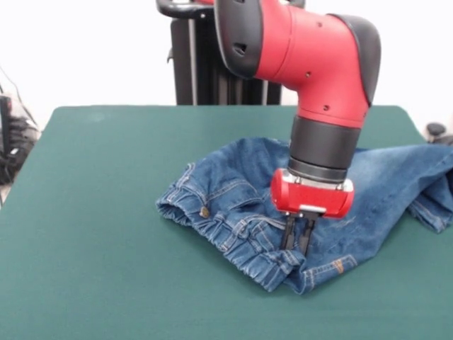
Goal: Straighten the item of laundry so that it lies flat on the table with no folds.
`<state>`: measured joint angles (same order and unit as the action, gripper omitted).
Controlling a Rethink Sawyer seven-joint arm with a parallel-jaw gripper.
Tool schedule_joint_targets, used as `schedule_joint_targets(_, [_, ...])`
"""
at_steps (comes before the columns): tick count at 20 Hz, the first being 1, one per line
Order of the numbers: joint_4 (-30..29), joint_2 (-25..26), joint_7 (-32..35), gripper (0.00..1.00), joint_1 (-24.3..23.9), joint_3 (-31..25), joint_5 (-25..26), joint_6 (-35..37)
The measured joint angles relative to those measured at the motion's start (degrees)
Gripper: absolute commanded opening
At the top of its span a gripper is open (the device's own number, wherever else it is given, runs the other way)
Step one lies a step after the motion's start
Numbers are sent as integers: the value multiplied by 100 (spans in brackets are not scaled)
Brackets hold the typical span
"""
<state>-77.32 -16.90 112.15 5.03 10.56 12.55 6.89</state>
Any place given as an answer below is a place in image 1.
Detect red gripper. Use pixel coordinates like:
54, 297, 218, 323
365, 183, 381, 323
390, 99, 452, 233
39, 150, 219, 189
270, 168, 355, 255

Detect blue denim jeans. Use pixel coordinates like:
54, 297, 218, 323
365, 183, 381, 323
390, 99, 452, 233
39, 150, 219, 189
155, 137, 453, 295

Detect black round knob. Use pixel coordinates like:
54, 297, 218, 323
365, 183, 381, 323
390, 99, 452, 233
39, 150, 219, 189
426, 122, 447, 137

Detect dark green table cloth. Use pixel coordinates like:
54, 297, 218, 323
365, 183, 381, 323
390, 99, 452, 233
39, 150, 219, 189
0, 104, 453, 340

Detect black robot pedestal with handle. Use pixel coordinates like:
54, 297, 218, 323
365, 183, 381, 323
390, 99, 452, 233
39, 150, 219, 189
155, 0, 284, 106

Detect black cable tangle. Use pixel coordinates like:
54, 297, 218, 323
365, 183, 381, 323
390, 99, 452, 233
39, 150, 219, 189
0, 65, 40, 185

